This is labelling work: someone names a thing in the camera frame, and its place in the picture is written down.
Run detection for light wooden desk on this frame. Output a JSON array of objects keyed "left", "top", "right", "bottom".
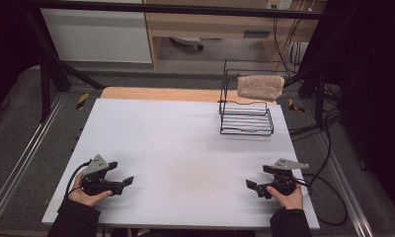
[{"left": 142, "top": 0, "right": 328, "bottom": 70}]

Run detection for beige towel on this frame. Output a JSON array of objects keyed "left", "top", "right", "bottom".
[{"left": 236, "top": 74, "right": 285, "bottom": 102}]

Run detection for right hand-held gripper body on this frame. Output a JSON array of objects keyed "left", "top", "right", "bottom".
[{"left": 256, "top": 158, "right": 310, "bottom": 200}]

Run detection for black metal stand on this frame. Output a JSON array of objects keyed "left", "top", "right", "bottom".
[
  {"left": 21, "top": 9, "right": 107, "bottom": 123},
  {"left": 264, "top": 58, "right": 329, "bottom": 130}
]

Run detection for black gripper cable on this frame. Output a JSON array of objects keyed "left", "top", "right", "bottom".
[
  {"left": 63, "top": 159, "right": 93, "bottom": 199},
  {"left": 294, "top": 108, "right": 350, "bottom": 227}
]

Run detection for person's left hand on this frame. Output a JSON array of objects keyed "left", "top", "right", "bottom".
[{"left": 68, "top": 177, "right": 114, "bottom": 208}]

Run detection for aluminium floor rail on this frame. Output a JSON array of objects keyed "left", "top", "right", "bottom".
[
  {"left": 312, "top": 131, "right": 375, "bottom": 237},
  {"left": 0, "top": 93, "right": 67, "bottom": 225}
]

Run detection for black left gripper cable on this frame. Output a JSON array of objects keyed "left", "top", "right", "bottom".
[{"left": 63, "top": 159, "right": 93, "bottom": 199}]

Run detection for hanging black cables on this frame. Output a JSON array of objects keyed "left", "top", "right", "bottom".
[{"left": 272, "top": 16, "right": 306, "bottom": 79}]

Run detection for black metal frame bar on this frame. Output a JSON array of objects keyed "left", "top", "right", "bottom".
[{"left": 21, "top": 0, "right": 338, "bottom": 21}]

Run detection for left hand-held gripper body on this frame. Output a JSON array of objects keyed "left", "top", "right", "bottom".
[{"left": 80, "top": 154, "right": 125, "bottom": 198}]

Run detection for yellow black floor tape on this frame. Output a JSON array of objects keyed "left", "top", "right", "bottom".
[
  {"left": 287, "top": 98, "right": 306, "bottom": 114},
  {"left": 75, "top": 92, "right": 90, "bottom": 111}
]

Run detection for person's right hand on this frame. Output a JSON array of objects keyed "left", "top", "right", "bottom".
[{"left": 266, "top": 183, "right": 304, "bottom": 211}]

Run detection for office chair base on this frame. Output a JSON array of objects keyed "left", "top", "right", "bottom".
[{"left": 169, "top": 36, "right": 205, "bottom": 51}]

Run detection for white cabinet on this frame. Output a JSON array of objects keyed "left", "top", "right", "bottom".
[{"left": 39, "top": 0, "right": 153, "bottom": 64}]

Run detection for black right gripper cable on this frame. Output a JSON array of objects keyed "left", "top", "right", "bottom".
[{"left": 294, "top": 108, "right": 350, "bottom": 227}]

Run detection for white power socket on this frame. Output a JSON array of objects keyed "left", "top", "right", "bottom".
[{"left": 266, "top": 0, "right": 294, "bottom": 11}]

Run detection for black wire rack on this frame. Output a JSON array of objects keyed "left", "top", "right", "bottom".
[{"left": 217, "top": 58, "right": 294, "bottom": 137}]

